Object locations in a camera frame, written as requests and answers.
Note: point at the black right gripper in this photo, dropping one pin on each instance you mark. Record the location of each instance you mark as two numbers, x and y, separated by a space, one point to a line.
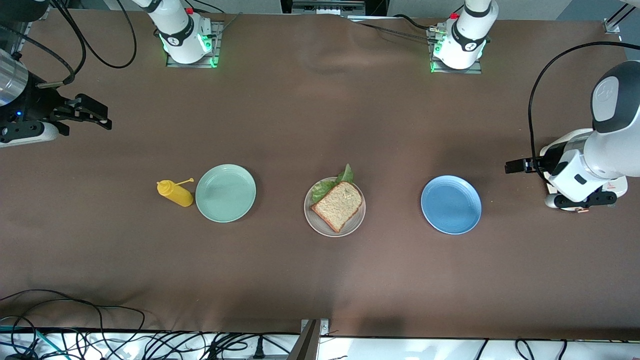
41 105

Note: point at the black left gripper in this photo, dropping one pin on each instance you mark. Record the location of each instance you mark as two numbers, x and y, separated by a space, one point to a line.
541 163

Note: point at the yellow mustard squeeze bottle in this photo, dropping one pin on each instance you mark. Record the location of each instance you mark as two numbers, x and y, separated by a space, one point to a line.
176 194

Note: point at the green lettuce leaf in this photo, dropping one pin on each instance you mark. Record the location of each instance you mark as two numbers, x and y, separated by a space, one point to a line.
345 176

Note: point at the brown bread slice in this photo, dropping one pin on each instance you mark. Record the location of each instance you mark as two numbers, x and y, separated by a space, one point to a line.
337 206

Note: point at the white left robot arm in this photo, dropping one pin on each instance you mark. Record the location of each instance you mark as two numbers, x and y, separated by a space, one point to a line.
612 150

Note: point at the blue plate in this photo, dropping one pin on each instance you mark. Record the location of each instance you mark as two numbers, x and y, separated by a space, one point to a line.
451 204

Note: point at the mint green plate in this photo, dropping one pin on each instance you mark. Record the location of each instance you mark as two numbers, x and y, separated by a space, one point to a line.
225 193

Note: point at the beige plate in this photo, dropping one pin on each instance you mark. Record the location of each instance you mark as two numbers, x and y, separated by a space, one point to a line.
315 225

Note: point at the white toaster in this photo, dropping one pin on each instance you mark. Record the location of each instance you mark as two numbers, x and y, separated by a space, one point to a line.
620 185

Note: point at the grey power strip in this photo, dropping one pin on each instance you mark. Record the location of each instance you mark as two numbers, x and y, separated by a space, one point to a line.
327 6

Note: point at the black power plug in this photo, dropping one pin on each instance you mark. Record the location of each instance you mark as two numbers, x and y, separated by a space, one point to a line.
259 350

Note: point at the aluminium frame rail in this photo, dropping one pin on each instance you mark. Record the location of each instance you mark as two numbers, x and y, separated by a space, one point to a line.
20 40

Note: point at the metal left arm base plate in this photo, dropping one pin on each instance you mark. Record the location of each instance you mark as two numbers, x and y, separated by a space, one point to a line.
455 71

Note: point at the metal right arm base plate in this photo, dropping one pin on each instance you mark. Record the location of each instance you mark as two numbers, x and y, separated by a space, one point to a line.
216 45

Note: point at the aluminium corner bracket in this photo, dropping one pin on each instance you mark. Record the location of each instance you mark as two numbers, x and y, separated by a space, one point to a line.
611 25

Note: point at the metal frame bracket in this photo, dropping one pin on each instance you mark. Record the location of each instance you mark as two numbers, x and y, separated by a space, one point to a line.
314 327

